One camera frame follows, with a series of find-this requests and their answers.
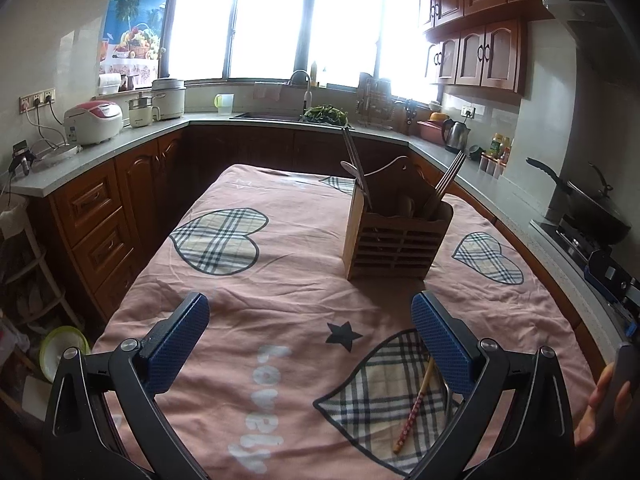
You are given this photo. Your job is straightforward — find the red patterned wooden chopstick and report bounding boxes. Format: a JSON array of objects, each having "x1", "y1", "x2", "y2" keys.
[{"x1": 393, "y1": 356, "x2": 435, "y2": 455}]

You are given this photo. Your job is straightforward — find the dark chopstick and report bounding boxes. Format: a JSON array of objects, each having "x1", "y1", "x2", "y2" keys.
[{"x1": 342, "y1": 126, "x2": 373, "y2": 210}]

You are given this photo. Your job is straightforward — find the metal spoon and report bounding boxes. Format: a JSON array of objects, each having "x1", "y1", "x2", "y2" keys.
[{"x1": 341, "y1": 160, "x2": 371, "y2": 206}]

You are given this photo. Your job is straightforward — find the chrome kitchen faucet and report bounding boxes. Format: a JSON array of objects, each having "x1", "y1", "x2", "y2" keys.
[{"x1": 287, "y1": 68, "x2": 315, "y2": 116}]

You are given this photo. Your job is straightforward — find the kitchen window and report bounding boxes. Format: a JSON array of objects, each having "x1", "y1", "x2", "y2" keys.
[{"x1": 166, "y1": 0, "x2": 439, "y2": 103}]

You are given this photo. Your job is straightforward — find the person's right hand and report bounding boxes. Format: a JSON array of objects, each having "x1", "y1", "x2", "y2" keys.
[{"x1": 574, "y1": 363, "x2": 632, "y2": 446}]

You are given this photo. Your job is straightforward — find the gas stove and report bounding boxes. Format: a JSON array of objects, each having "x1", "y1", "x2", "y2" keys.
[{"x1": 530, "y1": 220, "x2": 619, "y2": 270}]

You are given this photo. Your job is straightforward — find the green rimmed bowl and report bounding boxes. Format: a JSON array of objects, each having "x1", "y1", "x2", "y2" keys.
[{"x1": 39, "y1": 326, "x2": 90, "y2": 382}]

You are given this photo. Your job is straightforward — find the condiment bottles group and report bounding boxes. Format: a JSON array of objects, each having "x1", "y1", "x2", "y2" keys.
[{"x1": 480, "y1": 133, "x2": 511, "y2": 179}]

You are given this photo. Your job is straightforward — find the stainless electric kettle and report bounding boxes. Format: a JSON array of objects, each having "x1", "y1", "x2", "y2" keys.
[{"x1": 440, "y1": 118, "x2": 471, "y2": 154}]

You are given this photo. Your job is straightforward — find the wooden spoon in holder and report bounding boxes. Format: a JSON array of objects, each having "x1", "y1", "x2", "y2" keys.
[{"x1": 398, "y1": 195, "x2": 414, "y2": 218}]

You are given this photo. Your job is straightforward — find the range hood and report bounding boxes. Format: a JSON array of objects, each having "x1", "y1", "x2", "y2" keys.
[{"x1": 541, "y1": 0, "x2": 639, "y2": 91}]

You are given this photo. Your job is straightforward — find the wooden utensil holder box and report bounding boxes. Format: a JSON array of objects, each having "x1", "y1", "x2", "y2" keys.
[{"x1": 343, "y1": 156, "x2": 454, "y2": 280}]

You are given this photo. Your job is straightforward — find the lower wooden base cabinets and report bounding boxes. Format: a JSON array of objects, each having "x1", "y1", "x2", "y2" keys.
[{"x1": 24, "y1": 123, "x2": 609, "y2": 361}]

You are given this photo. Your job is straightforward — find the pink container with fruit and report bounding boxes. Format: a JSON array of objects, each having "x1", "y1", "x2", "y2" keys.
[{"x1": 416, "y1": 112, "x2": 449, "y2": 145}]

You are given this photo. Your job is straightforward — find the pink patchwork tablecloth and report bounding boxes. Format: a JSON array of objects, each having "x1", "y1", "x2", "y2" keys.
[{"x1": 96, "y1": 165, "x2": 594, "y2": 479}]

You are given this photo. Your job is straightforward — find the metal dish rack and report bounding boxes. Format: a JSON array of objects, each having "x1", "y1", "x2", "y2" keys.
[{"x1": 356, "y1": 73, "x2": 406, "y2": 129}]

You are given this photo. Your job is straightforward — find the white pink rice cooker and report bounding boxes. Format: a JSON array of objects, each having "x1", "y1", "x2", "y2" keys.
[{"x1": 63, "y1": 100, "x2": 124, "y2": 146}]

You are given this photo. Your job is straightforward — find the green leafy vegetables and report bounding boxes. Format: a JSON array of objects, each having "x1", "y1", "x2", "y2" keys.
[{"x1": 300, "y1": 105, "x2": 348, "y2": 127}]

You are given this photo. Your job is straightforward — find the small white electric pot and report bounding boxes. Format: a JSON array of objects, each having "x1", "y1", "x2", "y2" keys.
[{"x1": 128, "y1": 92, "x2": 160, "y2": 128}]

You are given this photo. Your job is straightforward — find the large white cooker pot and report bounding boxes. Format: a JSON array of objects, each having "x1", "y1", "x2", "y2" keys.
[{"x1": 151, "y1": 77, "x2": 186, "y2": 120}]

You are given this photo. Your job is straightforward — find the green white plastic jug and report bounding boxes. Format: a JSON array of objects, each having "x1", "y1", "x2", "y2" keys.
[{"x1": 214, "y1": 93, "x2": 234, "y2": 116}]

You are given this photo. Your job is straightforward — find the fruit beach poster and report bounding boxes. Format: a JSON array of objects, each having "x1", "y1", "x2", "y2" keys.
[{"x1": 99, "y1": 0, "x2": 168, "y2": 88}]

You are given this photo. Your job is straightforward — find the black wok with handle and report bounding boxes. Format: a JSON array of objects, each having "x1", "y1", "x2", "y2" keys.
[{"x1": 526, "y1": 157, "x2": 631, "y2": 246}]

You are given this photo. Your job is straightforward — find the upper wooden wall cabinets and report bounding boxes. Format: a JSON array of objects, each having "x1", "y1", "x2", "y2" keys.
[{"x1": 425, "y1": 0, "x2": 551, "y2": 96}]

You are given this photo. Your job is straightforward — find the wall power socket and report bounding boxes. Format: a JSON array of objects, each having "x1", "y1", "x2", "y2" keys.
[{"x1": 18, "y1": 88, "x2": 56, "y2": 114}]

